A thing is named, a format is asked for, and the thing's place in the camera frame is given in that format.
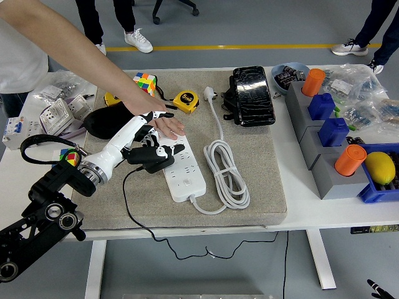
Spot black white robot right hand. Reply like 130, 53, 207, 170
367, 278, 397, 299

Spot white table leg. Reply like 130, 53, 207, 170
84, 240, 107, 299
305, 229, 337, 290

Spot clear bag blue parts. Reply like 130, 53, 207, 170
338, 99, 380, 130

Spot white power strip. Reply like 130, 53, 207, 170
155, 133, 207, 204

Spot blue block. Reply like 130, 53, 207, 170
317, 117, 350, 148
307, 92, 337, 121

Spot person's right hand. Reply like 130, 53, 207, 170
123, 96, 187, 141

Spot grey-brown mat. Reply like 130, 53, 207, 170
67, 70, 289, 232

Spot purple flat band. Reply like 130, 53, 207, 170
42, 95, 91, 143

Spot yellow lemon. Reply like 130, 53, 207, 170
364, 151, 397, 185

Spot light blue bowl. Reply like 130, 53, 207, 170
271, 62, 310, 96

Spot large colourful puzzle cube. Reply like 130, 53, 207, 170
133, 72, 157, 98

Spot white power strip cable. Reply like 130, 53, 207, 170
203, 86, 251, 216

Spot orange cylinder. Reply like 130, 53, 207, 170
300, 68, 326, 97
334, 144, 368, 177

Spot black glossy cracked case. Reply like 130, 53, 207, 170
233, 65, 277, 127

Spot clear bag white label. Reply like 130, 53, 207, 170
324, 64, 389, 102

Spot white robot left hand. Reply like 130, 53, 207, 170
82, 111, 185, 183

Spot black cloth pouch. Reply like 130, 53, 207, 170
84, 104, 132, 141

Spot black table control panel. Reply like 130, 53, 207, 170
350, 224, 399, 235

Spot black office chair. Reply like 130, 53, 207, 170
151, 0, 200, 25

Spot small colourful puzzle cube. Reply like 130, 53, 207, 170
51, 148, 82, 171

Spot thin black adapter cord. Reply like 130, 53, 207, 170
123, 168, 280, 261

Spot yellow tape measure black strap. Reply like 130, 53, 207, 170
153, 81, 200, 115

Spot white socket module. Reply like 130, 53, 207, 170
39, 98, 75, 137
67, 94, 94, 121

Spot clear bag brown parts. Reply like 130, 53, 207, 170
373, 98, 399, 128

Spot blue plastic bin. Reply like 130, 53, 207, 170
357, 143, 399, 204

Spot hanging black cable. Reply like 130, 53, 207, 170
282, 230, 289, 299

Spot clear bag metal parts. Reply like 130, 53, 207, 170
32, 70, 99, 102

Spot white circuit breaker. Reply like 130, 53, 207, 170
2, 115, 43, 151

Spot black electronic parts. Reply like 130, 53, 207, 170
277, 65, 308, 87

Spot person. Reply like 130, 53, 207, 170
74, 0, 154, 57
330, 0, 399, 76
0, 18, 49, 116

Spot grey slotted block holder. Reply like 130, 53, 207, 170
285, 81, 373, 201

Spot black power adapter plug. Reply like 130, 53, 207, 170
143, 155, 175, 174

